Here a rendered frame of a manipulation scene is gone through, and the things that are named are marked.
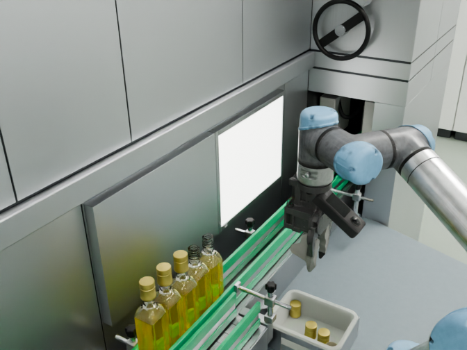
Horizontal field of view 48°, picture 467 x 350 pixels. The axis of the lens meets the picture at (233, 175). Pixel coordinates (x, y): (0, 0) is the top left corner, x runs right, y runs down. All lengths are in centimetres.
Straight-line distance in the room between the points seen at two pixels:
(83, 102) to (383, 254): 127
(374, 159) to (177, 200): 62
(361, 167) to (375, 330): 84
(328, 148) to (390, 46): 99
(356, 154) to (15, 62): 61
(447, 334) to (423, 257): 123
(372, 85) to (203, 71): 75
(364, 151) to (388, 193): 118
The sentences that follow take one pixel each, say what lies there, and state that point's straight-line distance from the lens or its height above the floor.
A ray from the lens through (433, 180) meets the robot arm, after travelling 99.
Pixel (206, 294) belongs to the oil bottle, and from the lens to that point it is 139.
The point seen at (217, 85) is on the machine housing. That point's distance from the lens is 151.
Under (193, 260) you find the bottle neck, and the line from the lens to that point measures 132.
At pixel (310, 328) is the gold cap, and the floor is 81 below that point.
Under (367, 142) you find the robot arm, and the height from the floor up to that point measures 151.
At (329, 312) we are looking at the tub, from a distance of 164.
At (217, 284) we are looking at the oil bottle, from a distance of 142.
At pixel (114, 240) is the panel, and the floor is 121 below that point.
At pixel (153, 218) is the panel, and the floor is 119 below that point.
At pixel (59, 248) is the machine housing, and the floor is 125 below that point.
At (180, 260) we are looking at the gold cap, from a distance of 125.
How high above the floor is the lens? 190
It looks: 28 degrees down
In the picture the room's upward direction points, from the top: 1 degrees counter-clockwise
